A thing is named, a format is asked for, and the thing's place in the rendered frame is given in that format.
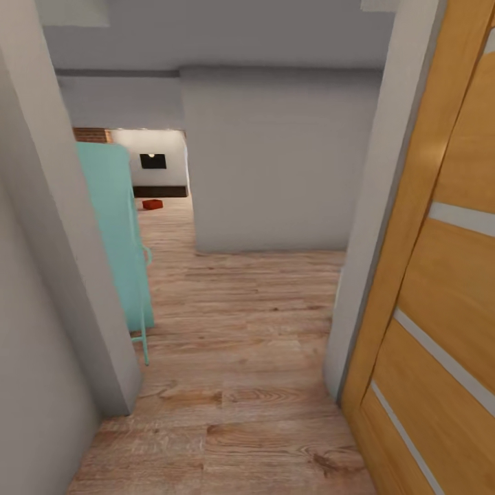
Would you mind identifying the storage box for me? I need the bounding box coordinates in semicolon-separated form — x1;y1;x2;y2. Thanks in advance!
142;199;163;210

